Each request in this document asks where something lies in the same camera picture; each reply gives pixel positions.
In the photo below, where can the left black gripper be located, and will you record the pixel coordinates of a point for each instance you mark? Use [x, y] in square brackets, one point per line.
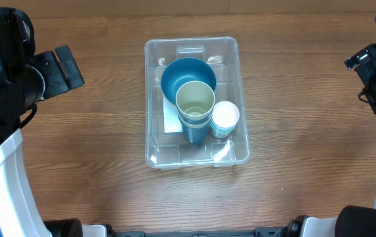
[48, 61]

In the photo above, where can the dark blue bowl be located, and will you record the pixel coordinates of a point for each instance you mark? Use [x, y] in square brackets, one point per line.
[182, 71]

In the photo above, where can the beige tall cup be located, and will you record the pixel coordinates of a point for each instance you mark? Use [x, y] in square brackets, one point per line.
[195, 100]
[194, 124]

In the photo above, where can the dark blue tall cup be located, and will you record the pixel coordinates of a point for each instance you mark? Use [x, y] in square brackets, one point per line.
[196, 136]

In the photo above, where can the pink small cup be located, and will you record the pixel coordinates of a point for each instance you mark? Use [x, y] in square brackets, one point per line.
[225, 114]

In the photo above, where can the light blue small cup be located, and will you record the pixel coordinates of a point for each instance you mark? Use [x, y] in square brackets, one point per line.
[222, 129]

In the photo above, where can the mint green small cup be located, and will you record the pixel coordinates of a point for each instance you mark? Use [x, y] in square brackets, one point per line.
[218, 133]

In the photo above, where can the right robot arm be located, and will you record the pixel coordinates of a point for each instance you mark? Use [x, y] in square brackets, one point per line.
[352, 220]

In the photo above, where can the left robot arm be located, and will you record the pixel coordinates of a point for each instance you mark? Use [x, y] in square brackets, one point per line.
[26, 78]

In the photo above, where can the white label in container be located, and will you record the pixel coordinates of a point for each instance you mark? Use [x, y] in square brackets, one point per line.
[172, 123]

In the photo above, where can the clear plastic storage container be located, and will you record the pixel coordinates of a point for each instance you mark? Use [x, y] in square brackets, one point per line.
[173, 150]

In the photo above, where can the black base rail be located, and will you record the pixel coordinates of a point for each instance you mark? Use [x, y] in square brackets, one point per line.
[257, 232]

